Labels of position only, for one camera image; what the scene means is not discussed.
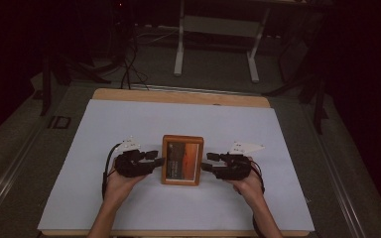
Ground black floor cables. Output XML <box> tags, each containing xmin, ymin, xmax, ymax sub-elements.
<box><xmin>118</xmin><ymin>29</ymin><xmax>151</xmax><ymax>91</ymax></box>

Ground person's left hand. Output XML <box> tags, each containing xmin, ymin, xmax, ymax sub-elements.
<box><xmin>103</xmin><ymin>158</ymin><xmax>147</xmax><ymax>206</ymax></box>

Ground wooden table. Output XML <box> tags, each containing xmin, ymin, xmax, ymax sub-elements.
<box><xmin>41</xmin><ymin>87</ymin><xmax>313</xmax><ymax>238</ymax></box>

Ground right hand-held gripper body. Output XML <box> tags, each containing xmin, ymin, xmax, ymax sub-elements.
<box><xmin>215</xmin><ymin>141</ymin><xmax>266</xmax><ymax>181</ymax></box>

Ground red and black gripper cable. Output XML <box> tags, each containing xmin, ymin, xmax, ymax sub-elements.
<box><xmin>248</xmin><ymin>158</ymin><xmax>266</xmax><ymax>196</ymax></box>

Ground white table mat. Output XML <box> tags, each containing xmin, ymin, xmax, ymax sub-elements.
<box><xmin>37</xmin><ymin>98</ymin><xmax>316</xmax><ymax>233</ymax></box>

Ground white metal desk frame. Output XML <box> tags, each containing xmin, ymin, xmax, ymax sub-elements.
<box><xmin>173</xmin><ymin>0</ymin><xmax>273</xmax><ymax>84</ymax></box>

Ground wooden picture frame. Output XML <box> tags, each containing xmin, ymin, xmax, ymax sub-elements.
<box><xmin>161</xmin><ymin>134</ymin><xmax>205</xmax><ymax>187</ymax></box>

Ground black floor bracket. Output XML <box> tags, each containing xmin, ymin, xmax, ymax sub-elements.
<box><xmin>47</xmin><ymin>115</ymin><xmax>72</xmax><ymax>130</ymax></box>

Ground person's right hand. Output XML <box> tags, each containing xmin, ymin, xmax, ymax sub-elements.
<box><xmin>226</xmin><ymin>165</ymin><xmax>266</xmax><ymax>206</ymax></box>

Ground black metal stand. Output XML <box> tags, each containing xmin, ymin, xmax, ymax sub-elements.
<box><xmin>263</xmin><ymin>13</ymin><xmax>330</xmax><ymax>136</ymax></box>

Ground metal floor rail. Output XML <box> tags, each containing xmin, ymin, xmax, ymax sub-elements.
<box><xmin>0</xmin><ymin>122</ymin><xmax>49</xmax><ymax>226</ymax></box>
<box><xmin>306</xmin><ymin>105</ymin><xmax>368</xmax><ymax>238</ymax></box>

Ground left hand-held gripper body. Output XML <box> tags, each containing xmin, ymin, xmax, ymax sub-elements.
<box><xmin>113</xmin><ymin>135</ymin><xmax>154</xmax><ymax>179</ymax></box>

